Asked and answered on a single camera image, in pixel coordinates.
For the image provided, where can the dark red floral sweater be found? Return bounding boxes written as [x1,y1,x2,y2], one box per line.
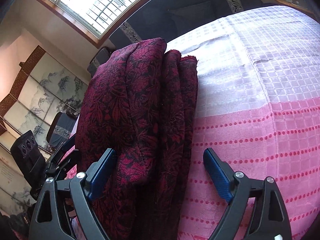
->
[75,38,198,239]

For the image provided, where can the pile of mixed clothes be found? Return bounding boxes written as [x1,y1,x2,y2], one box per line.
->
[0,204,35,240]

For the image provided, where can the near blue wooden armchair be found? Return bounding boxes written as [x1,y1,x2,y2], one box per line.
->
[46,112,78,150]

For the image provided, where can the landscape painted folding screen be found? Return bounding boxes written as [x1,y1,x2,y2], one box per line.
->
[1,46,87,215]

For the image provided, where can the dark blue armchair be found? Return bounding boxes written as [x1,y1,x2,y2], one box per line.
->
[87,46,115,77]

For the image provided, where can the pink checked bed sheet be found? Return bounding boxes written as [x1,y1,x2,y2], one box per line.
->
[166,5,319,239]

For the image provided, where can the dark blue throw pillow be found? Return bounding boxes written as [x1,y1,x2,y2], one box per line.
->
[168,1,215,29]

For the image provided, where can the round wooden side table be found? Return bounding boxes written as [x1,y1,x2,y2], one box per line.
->
[274,0,314,15]

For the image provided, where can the dark blue sofa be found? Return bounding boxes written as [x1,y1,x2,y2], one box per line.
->
[110,0,264,49]

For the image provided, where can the barred window with wooden frame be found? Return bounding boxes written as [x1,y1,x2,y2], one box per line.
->
[37,0,150,48]

